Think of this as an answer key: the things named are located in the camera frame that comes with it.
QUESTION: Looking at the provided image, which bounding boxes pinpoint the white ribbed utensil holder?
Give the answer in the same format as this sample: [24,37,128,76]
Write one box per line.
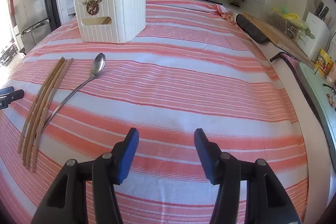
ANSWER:
[73,0,146,44]

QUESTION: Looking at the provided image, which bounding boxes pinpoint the black cable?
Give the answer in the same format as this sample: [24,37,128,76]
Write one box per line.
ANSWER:
[269,52,336,156]

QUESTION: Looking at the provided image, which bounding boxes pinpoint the wire rack with vegetables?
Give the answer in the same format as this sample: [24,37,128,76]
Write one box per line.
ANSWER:
[268,9,315,43]

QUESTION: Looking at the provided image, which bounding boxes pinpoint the white knife block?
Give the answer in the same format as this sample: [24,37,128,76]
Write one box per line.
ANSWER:
[303,2,330,61]

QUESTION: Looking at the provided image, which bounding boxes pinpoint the wooden cutting board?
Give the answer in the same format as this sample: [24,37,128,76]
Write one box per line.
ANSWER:
[243,12,314,69]

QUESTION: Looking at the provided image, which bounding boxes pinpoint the pink striped tablecloth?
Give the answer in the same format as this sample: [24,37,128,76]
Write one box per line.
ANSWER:
[1,0,309,223]

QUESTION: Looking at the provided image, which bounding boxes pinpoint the yellow snack packet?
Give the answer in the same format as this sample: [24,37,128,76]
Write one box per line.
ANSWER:
[314,49,333,77]

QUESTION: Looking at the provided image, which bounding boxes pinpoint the grey refrigerator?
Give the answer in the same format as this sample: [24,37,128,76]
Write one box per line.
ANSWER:
[13,0,51,54]

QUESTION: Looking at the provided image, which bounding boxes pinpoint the black cutting board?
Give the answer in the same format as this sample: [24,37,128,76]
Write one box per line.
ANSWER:
[236,14,271,44]

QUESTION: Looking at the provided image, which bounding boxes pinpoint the long metal spoon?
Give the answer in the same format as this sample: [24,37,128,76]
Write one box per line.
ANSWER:
[42,52,106,129]

